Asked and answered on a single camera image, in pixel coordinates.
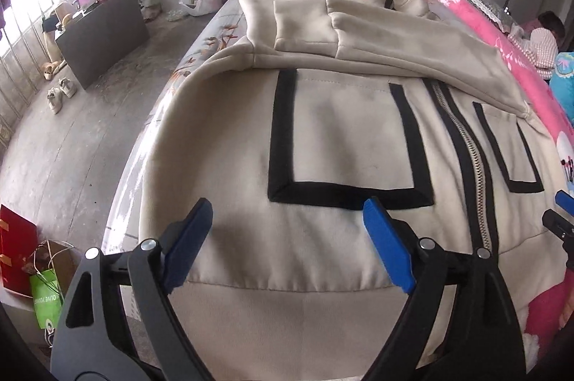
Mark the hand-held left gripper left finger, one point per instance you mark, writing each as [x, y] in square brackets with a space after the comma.
[188, 246]

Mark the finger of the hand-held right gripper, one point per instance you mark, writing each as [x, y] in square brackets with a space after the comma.
[558, 225]
[565, 200]

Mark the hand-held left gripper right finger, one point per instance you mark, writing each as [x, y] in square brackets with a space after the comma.
[388, 246]

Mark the beige zip jacket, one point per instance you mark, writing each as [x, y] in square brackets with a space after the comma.
[341, 139]

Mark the dark hanging clothes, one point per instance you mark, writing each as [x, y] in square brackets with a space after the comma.
[3, 9]

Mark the light blue garment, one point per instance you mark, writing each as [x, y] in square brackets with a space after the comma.
[564, 80]

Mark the brown paper bag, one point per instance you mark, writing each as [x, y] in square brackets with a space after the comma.
[62, 262]

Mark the pink floral blanket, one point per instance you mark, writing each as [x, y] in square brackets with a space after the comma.
[515, 58]

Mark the green paper bag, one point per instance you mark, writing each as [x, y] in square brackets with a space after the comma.
[45, 300]

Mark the red paper bag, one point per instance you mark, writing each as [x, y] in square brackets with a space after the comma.
[15, 251]

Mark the grey lace pillow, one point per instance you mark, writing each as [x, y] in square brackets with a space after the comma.
[486, 9]

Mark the bed with floral sheet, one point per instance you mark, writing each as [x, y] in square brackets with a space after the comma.
[210, 35]

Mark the tan slippers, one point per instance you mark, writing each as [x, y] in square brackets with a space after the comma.
[51, 69]

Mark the dark grey cabinet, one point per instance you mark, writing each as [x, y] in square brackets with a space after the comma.
[103, 38]

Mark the metal window railing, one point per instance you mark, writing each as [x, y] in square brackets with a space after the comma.
[18, 62]

